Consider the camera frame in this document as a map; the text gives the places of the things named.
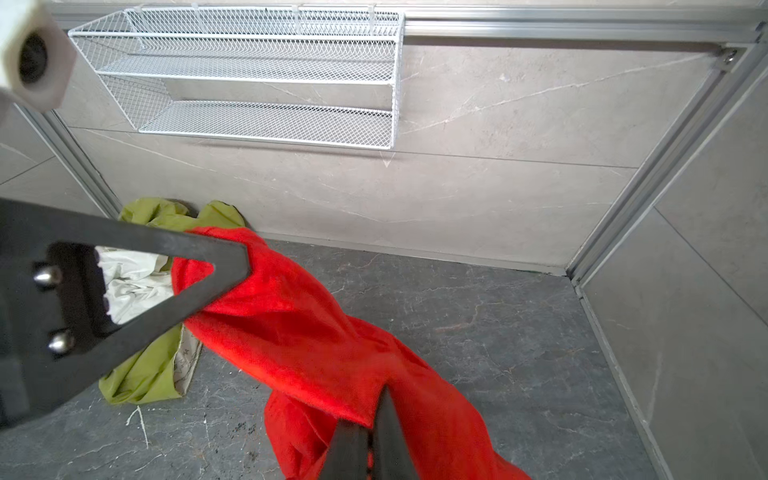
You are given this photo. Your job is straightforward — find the white wire mesh basket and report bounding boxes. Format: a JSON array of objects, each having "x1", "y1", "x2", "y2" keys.
[{"x1": 69, "y1": 5, "x2": 405, "y2": 150}]

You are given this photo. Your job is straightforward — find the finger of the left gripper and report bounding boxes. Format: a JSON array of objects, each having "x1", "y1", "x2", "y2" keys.
[{"x1": 1, "y1": 199, "x2": 250, "y2": 428}]

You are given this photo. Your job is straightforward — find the green cloth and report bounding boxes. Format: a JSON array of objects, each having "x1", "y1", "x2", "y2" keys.
[{"x1": 99, "y1": 198, "x2": 246, "y2": 405}]

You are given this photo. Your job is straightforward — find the white cloth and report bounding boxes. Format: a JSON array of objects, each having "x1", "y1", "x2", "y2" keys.
[{"x1": 96, "y1": 246, "x2": 174, "y2": 325}]

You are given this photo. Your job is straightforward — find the aluminium frame profiles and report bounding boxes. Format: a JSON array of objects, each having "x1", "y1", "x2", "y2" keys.
[{"x1": 1, "y1": 1, "x2": 767, "y2": 275}]

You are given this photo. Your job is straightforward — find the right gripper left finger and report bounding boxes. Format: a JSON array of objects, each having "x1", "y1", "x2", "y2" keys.
[{"x1": 318, "y1": 420, "x2": 370, "y2": 480}]

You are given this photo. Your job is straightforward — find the red cloth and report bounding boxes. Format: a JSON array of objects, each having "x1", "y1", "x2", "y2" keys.
[{"x1": 185, "y1": 227, "x2": 524, "y2": 479}]

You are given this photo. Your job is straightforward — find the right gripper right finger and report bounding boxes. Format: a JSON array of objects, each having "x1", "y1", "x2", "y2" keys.
[{"x1": 372, "y1": 387, "x2": 419, "y2": 480}]

